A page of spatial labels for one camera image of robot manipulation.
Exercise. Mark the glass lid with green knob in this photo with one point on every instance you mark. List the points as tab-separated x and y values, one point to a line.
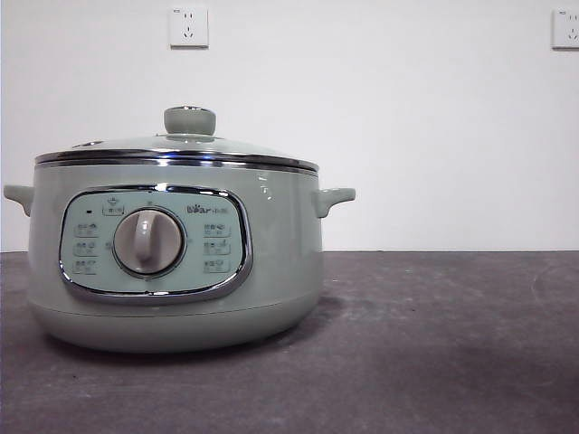
190	122

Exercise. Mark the pale green electric cooking pot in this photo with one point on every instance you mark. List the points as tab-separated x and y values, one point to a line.
280	253

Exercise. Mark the white wall socket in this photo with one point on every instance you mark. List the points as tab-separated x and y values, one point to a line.
567	29
190	27

